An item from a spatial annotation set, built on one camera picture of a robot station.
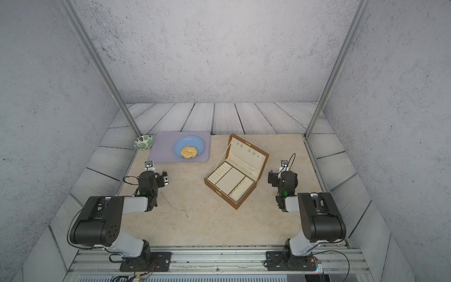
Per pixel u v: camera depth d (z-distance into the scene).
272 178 0.86
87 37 0.78
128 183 0.73
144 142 1.15
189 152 1.08
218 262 0.74
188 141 1.17
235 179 0.92
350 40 0.79
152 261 0.72
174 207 0.89
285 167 0.80
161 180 0.87
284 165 0.80
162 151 1.14
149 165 0.81
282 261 0.72
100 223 0.45
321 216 0.47
